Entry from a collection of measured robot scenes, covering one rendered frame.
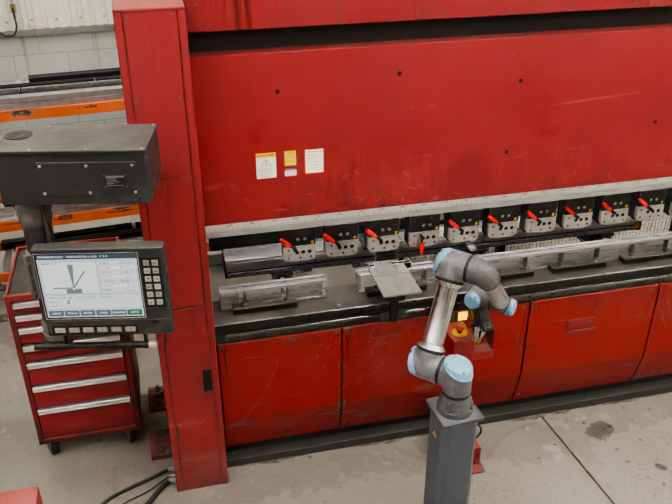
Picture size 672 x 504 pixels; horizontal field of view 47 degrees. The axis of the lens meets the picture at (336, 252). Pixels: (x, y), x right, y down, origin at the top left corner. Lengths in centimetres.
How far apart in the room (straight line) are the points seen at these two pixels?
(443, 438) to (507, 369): 104
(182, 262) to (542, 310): 184
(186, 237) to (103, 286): 52
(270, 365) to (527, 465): 142
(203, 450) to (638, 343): 236
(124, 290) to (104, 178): 42
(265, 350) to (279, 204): 71
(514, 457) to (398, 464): 60
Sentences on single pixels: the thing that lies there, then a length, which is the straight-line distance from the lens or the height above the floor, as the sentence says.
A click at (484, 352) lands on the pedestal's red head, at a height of 70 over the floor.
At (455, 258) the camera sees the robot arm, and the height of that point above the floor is 136.
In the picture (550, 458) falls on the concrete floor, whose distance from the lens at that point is 429.
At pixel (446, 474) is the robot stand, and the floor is 50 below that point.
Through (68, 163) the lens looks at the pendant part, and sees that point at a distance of 268.
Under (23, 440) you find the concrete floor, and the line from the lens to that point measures 455.
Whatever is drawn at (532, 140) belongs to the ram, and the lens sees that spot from 372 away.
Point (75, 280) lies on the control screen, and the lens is 285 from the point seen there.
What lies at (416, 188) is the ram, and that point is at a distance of 358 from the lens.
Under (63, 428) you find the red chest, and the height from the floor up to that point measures 20.
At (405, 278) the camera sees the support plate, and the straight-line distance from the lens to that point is 365.
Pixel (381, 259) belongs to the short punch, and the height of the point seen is 103.
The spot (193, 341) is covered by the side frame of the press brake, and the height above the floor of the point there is 88.
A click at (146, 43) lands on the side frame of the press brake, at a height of 218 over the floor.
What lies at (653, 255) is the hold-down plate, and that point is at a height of 90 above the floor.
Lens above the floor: 287
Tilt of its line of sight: 29 degrees down
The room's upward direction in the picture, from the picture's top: straight up
